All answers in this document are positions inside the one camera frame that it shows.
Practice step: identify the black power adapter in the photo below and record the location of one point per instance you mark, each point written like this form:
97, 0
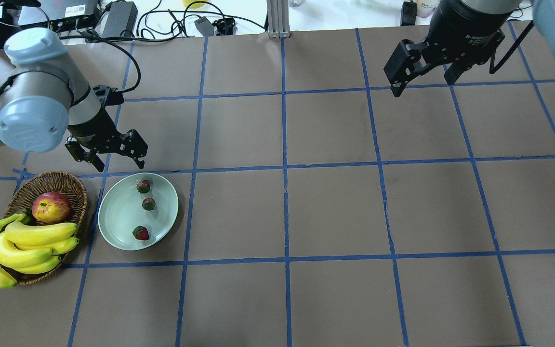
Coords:
118, 19

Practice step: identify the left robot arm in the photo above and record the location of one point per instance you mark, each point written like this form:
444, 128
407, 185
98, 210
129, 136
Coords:
47, 101

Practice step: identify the red strawberry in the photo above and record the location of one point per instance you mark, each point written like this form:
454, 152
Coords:
141, 233
143, 187

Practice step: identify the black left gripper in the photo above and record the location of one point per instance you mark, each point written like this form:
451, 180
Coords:
90, 129

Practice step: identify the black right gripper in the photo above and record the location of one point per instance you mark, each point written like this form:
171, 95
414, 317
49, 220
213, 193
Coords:
465, 30

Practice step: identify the light green plate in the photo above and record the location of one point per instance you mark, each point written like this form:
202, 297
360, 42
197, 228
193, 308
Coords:
120, 211

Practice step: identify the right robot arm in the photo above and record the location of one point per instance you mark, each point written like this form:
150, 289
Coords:
543, 19

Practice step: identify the aluminium frame post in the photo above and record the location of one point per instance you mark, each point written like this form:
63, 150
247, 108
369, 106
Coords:
278, 19

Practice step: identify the yellow banana bunch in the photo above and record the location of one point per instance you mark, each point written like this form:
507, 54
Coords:
32, 251

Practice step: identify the red apple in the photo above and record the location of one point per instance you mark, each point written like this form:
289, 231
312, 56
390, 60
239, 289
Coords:
51, 208

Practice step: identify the brown wicker basket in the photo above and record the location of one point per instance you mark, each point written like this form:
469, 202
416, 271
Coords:
62, 182

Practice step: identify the black power brick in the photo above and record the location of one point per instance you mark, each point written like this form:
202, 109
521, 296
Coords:
205, 27

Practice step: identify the strawberry with green leaves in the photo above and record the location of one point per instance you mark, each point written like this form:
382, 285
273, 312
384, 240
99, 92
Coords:
148, 204

